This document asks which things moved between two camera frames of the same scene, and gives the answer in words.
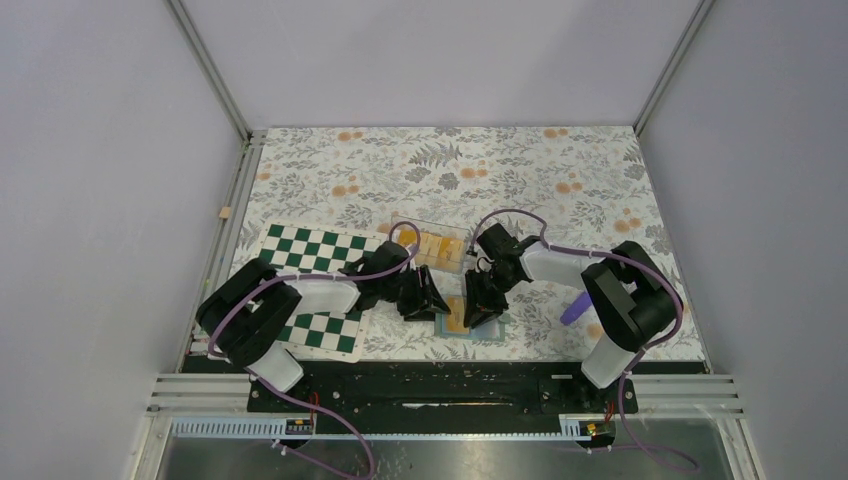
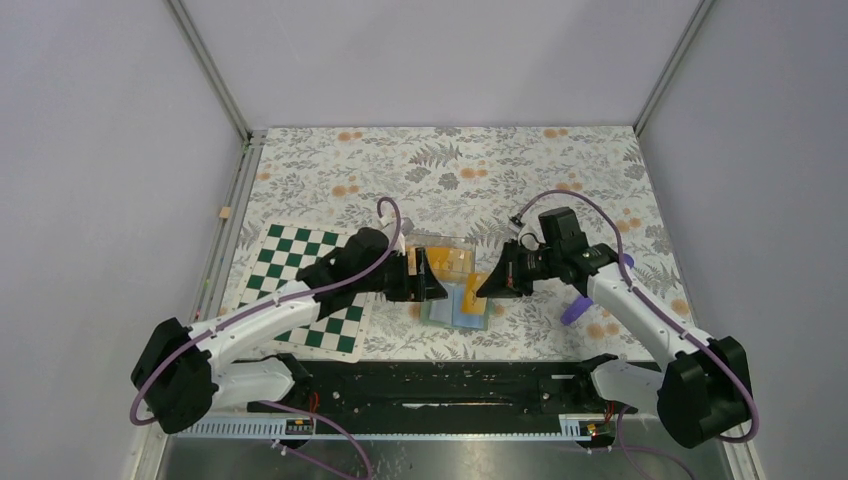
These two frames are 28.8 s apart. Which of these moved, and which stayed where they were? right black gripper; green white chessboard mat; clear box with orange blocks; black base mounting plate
Moved: right black gripper; clear box with orange blocks
Stayed: black base mounting plate; green white chessboard mat
